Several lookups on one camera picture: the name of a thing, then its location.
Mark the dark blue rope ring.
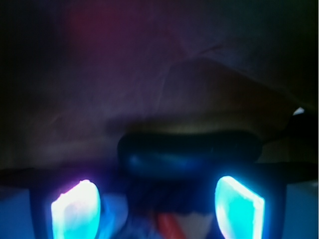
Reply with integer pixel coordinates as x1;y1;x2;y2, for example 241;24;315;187
117;130;264;180

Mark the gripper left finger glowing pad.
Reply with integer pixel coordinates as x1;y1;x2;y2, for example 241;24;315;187
29;178;102;239

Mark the brown paper bag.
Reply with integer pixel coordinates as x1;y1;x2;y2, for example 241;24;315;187
0;0;319;169

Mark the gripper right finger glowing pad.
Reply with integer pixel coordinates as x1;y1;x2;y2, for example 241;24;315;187
214;174;287;239

